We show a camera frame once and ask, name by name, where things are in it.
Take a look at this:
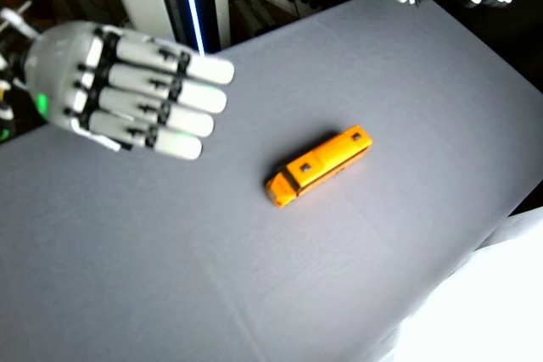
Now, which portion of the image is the orange toy school bus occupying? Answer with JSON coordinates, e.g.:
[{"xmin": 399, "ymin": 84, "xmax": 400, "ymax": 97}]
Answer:
[{"xmin": 265, "ymin": 124, "xmax": 374, "ymax": 209}]

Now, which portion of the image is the white pillar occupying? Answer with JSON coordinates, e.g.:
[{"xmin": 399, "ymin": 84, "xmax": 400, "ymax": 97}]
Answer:
[{"xmin": 103, "ymin": 0, "xmax": 232, "ymax": 56}]

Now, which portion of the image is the blue light strip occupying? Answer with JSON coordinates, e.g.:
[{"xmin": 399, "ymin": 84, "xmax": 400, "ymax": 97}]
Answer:
[{"xmin": 178, "ymin": 0, "xmax": 208, "ymax": 56}]

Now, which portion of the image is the white glossy body cover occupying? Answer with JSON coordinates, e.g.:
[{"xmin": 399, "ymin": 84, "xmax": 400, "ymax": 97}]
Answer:
[{"xmin": 379, "ymin": 208, "xmax": 543, "ymax": 362}]

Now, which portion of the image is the grey table cloth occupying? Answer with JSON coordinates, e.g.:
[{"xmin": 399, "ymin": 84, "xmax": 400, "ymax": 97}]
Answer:
[{"xmin": 0, "ymin": 0, "xmax": 543, "ymax": 362}]

